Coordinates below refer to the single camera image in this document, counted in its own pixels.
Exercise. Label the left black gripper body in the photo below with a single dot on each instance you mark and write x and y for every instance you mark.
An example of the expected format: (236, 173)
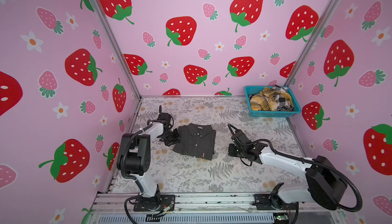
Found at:
(171, 137)

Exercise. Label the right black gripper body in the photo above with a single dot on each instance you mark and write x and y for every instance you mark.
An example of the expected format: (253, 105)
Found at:
(233, 151)

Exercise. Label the dark grey striped shirt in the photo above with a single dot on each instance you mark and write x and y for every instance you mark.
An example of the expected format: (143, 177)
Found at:
(196, 141)

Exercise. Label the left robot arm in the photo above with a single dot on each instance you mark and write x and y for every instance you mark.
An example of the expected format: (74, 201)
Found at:
(134, 155)

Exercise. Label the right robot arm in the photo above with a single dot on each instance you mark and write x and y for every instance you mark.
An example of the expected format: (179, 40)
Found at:
(320, 185)

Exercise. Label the yellow plaid shirt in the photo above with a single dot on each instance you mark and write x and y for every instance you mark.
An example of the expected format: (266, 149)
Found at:
(275, 99)

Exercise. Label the teal plastic basket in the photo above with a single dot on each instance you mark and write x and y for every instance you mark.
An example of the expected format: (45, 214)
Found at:
(251, 90)

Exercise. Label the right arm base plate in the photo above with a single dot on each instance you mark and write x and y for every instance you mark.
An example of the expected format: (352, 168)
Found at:
(271, 203)

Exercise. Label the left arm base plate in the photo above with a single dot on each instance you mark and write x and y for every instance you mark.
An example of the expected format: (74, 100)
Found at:
(160, 203)

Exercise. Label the aluminium rail frame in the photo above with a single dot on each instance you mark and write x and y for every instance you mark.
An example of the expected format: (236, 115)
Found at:
(210, 208)

